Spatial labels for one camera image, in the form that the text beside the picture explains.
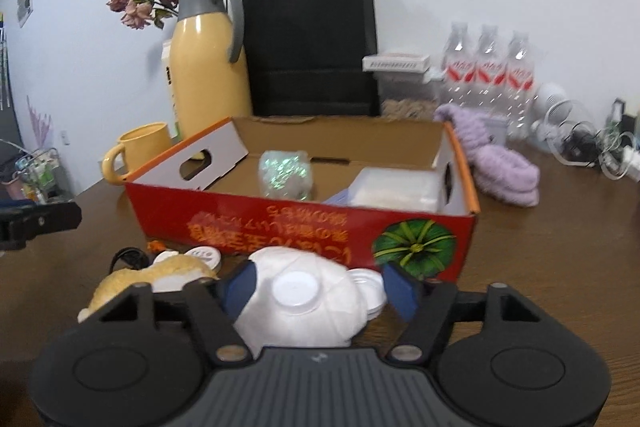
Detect white plastic jar lid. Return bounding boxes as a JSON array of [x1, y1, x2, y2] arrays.
[[348, 269, 387, 321]]

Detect white round charger disc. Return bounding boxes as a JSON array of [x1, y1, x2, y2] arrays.
[[186, 246, 221, 271]]

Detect white yellow plush toy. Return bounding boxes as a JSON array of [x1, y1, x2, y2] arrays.
[[77, 251, 219, 323]]

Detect iridescent plastic item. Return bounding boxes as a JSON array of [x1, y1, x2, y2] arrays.
[[258, 150, 314, 200]]

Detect red orange cardboard box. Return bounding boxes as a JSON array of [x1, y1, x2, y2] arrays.
[[126, 116, 480, 282]]

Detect clear plastic packet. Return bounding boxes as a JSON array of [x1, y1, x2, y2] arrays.
[[326, 167, 450, 213]]

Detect yellow mug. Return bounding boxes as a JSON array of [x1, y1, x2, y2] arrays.
[[101, 122, 172, 185]]

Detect purple fluffy headband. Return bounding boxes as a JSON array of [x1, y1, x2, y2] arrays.
[[434, 104, 540, 208]]

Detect clear seed container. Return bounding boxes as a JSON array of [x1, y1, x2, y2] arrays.
[[373, 72, 442, 121]]

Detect yellow thermos jug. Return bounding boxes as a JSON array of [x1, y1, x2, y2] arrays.
[[169, 0, 253, 139]]

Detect left water bottle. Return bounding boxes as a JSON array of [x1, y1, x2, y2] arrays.
[[442, 23, 475, 105]]

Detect water bottle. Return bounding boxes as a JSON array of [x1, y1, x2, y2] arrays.
[[504, 31, 535, 140], [474, 25, 506, 110], [442, 23, 475, 105]]

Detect white flat box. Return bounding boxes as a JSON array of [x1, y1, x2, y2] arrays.
[[362, 53, 431, 74]]

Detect small white desk fan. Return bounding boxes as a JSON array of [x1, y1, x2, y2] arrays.
[[527, 83, 597, 156]]

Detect milk carton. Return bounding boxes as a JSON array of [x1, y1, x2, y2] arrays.
[[160, 40, 181, 139]]

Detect middle water bottle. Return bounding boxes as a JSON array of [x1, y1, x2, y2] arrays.
[[474, 25, 506, 110]]

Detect right water bottle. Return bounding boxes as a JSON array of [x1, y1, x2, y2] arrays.
[[504, 31, 535, 140]]

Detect black paper shopping bag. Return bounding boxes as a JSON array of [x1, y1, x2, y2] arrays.
[[243, 0, 380, 117]]

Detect wire rack with items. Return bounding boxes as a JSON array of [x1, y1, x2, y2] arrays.
[[1, 140, 73, 204]]

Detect tangled white cables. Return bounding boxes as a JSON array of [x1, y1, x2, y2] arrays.
[[544, 98, 640, 182]]

